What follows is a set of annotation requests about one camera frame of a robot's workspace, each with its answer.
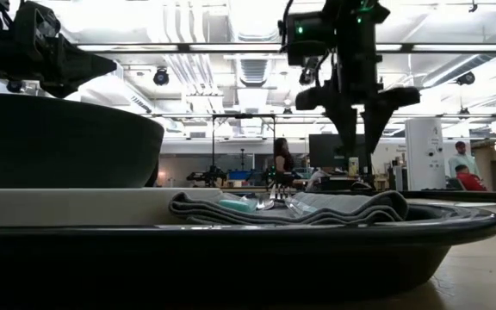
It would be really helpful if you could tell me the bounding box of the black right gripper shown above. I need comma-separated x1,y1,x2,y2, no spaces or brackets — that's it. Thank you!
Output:
294,64,421,158

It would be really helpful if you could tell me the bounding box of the black computer monitor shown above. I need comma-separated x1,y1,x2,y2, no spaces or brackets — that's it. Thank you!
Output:
308,133,368,170

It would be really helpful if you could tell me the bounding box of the black matte bowl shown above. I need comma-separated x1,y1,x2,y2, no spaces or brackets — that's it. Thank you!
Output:
0,93,165,189

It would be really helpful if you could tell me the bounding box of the seated person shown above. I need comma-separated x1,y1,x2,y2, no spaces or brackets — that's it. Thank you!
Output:
454,164,488,192

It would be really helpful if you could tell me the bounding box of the knife with teal handle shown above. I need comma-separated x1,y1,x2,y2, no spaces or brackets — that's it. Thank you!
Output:
282,196,319,218

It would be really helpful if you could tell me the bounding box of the background robot station frame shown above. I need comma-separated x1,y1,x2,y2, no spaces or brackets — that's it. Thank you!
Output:
186,113,277,189

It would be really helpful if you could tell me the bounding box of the black plastic tray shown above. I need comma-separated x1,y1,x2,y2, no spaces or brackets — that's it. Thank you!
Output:
0,201,496,310

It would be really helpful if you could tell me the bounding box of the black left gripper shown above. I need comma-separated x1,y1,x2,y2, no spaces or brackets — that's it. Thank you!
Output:
0,36,118,100

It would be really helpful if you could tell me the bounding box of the grey napkin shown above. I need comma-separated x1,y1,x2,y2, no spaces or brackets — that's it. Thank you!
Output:
169,189,410,226

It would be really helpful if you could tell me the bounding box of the spoon with teal handle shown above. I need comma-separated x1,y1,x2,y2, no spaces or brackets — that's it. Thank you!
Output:
218,195,276,214

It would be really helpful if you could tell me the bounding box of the standing person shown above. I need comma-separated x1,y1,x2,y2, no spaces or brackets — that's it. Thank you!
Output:
448,140,480,177
272,137,295,187

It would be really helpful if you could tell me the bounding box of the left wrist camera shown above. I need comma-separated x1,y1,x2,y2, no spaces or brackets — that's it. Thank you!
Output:
15,1,62,44

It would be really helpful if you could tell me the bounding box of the white round column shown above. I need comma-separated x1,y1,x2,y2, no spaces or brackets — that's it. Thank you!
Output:
405,118,447,191

